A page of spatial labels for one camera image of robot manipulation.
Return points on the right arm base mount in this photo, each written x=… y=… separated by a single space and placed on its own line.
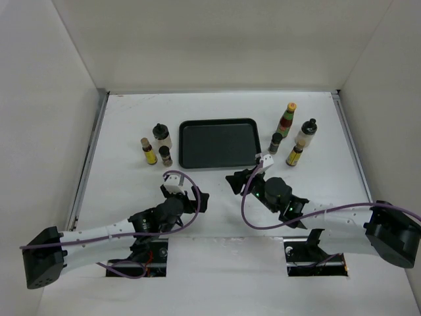
x=304 y=258

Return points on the white shaker black cap left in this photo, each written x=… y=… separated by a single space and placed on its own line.
x=162 y=135

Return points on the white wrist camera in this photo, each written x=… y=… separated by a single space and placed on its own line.
x=264 y=162
x=174 y=184

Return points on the small yellow-label bottle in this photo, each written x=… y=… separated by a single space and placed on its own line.
x=295 y=153
x=150 y=155

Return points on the left aluminium table rail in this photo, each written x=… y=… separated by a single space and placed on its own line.
x=76 y=205

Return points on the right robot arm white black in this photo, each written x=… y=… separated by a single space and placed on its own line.
x=381 y=229

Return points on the aluminium table rail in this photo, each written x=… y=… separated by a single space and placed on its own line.
x=350 y=142
x=76 y=205

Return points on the small brown spice jar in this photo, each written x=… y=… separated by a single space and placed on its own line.
x=164 y=152

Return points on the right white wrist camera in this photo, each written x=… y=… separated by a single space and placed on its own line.
x=264 y=162

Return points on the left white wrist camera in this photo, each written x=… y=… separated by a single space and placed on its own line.
x=174 y=184

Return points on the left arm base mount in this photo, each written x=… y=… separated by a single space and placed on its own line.
x=151 y=262

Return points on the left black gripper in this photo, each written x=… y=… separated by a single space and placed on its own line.
x=191 y=205

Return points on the white shaker black cap right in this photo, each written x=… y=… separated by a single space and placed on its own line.
x=307 y=132

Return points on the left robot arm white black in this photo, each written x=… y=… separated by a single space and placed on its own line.
x=53 y=253

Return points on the small dark spice jar right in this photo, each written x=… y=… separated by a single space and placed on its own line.
x=275 y=143

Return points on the right aluminium table rail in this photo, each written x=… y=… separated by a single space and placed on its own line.
x=350 y=142

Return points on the tall green sauce bottle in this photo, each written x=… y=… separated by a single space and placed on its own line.
x=286 y=120

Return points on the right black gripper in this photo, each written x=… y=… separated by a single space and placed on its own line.
x=240 y=178

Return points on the white shaker black cap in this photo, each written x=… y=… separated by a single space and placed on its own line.
x=307 y=132
x=162 y=135

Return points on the black plastic tray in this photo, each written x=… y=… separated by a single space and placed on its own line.
x=218 y=143

